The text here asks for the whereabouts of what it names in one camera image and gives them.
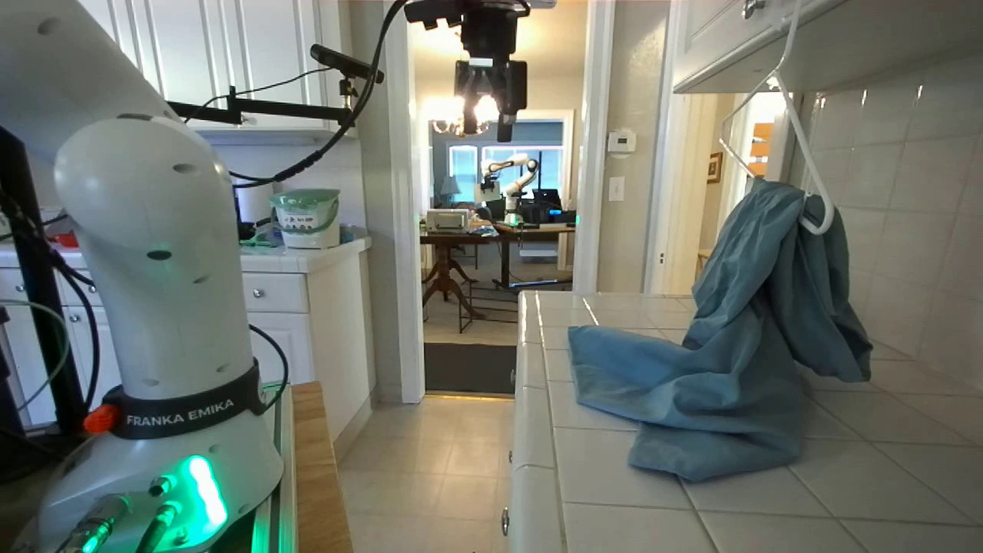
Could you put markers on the blue cloth garment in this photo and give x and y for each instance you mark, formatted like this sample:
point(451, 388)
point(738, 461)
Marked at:
point(731, 398)

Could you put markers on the white plastic hanger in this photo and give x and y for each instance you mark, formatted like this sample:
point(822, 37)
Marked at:
point(772, 81)

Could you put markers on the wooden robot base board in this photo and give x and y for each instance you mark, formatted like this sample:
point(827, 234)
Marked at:
point(321, 503)

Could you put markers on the white far kitchen cabinet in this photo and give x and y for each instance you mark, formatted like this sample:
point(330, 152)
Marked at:
point(309, 303)

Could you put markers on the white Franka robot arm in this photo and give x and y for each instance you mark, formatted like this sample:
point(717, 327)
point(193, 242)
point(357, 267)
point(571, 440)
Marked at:
point(185, 448)

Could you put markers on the wall thermostat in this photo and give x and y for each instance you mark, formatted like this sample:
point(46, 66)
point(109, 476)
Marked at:
point(623, 143)

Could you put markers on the white green bucket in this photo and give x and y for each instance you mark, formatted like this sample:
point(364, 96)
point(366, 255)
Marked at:
point(309, 216)

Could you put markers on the white lower counter cabinet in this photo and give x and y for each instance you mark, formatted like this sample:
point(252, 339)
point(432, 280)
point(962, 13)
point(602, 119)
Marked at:
point(888, 465)

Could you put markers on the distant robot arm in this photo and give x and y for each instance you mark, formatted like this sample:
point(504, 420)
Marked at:
point(452, 127)

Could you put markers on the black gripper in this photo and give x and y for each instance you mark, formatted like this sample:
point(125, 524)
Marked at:
point(490, 42)

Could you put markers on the white upper cabinet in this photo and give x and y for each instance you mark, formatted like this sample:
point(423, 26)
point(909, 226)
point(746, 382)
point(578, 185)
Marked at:
point(732, 43)

